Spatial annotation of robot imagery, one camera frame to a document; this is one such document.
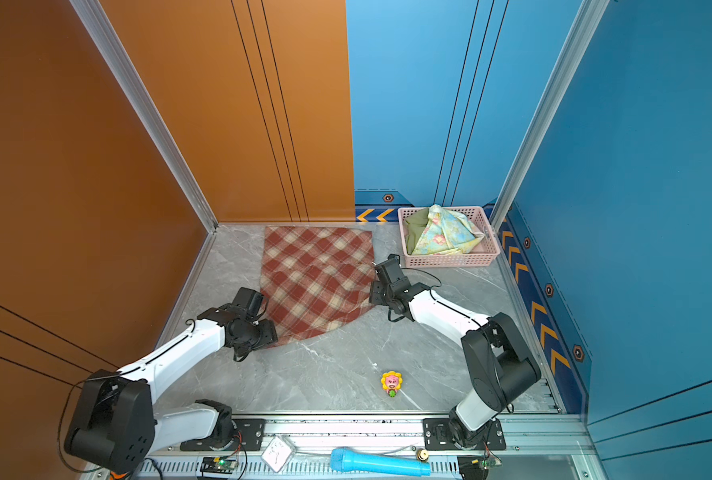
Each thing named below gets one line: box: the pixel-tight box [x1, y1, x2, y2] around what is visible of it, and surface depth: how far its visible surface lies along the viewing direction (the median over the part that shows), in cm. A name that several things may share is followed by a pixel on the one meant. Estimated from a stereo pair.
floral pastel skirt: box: [412, 204, 485, 255], surface depth 111 cm
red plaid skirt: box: [260, 226, 377, 346], surface depth 105 cm
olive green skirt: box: [403, 208, 429, 255], surface depth 115 cm
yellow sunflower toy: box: [381, 370, 403, 398], surface depth 80 cm
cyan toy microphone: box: [330, 447, 431, 477], surface depth 69 cm
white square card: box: [261, 436, 293, 473], surface depth 71 cm
